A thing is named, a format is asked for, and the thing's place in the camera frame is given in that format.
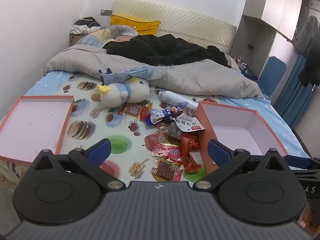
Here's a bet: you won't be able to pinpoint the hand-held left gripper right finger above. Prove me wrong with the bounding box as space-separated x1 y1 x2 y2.
193 139 288 190

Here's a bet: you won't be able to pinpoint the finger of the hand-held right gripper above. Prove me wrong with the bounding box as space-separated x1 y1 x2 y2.
284 154 320 171

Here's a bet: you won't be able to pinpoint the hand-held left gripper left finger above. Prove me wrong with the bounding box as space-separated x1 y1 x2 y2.
22 138 125 190

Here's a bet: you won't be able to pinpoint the orange cardboard box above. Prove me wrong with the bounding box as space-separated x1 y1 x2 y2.
195 100 288 175

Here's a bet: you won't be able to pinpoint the white snack packet black print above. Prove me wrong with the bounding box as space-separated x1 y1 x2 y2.
174 114 206 133

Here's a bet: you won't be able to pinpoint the purple-blue snack packet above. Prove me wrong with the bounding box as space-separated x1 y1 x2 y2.
162 106 180 124

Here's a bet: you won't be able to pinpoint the printed bed sheet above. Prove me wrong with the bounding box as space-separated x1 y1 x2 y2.
0 70 310 183

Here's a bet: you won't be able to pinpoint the red foil snack packet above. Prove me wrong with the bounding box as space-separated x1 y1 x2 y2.
182 151 202 173
180 133 200 153

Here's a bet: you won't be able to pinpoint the grey-brown snack packet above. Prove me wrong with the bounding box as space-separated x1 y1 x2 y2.
165 122 184 140

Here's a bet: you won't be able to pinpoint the red sausage snack packet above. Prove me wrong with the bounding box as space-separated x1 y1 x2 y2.
117 103 141 117

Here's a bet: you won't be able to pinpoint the red packet white label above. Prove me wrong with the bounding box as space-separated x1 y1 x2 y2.
152 141 183 163

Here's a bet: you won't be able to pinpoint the clear nut snack packet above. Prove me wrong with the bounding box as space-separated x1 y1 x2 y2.
175 105 198 117

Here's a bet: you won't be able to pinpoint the brown sausage sticks packet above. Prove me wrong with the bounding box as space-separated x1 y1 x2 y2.
152 157 184 182

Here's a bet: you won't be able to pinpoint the orange-red snack packet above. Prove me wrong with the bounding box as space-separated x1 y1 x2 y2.
139 102 153 120

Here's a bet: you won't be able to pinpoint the blue white snack packet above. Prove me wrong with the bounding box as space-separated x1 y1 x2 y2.
146 109 165 125

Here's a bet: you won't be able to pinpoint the white and blue plush toy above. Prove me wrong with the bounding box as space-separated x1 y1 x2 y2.
97 77 150 108

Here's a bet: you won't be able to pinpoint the blue curtain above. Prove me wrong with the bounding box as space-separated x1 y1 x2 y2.
272 52 315 125

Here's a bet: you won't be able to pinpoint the white spray bottle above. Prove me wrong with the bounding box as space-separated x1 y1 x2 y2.
156 90 200 110

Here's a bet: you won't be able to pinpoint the shallow pink box lid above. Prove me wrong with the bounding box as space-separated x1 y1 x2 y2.
0 95 75 167

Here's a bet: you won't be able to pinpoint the blue chair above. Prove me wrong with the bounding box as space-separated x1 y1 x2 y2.
257 56 287 97

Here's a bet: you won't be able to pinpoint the hanging dark clothes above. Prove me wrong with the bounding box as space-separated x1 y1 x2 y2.
294 15 320 88

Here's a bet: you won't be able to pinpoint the cartoon print pillow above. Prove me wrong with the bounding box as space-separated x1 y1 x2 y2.
82 25 139 45

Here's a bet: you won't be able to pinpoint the black clothing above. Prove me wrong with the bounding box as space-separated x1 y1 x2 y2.
102 34 232 68

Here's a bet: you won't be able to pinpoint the pile of clothes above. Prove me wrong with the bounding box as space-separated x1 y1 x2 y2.
71 17 102 35

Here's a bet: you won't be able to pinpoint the cream quilted headboard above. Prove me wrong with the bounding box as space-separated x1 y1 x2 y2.
111 0 237 53

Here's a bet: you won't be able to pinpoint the yellow pillow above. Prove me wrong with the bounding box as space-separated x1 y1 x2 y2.
110 14 161 36

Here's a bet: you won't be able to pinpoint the grey wardrobe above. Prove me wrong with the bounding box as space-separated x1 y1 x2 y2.
230 0 313 80

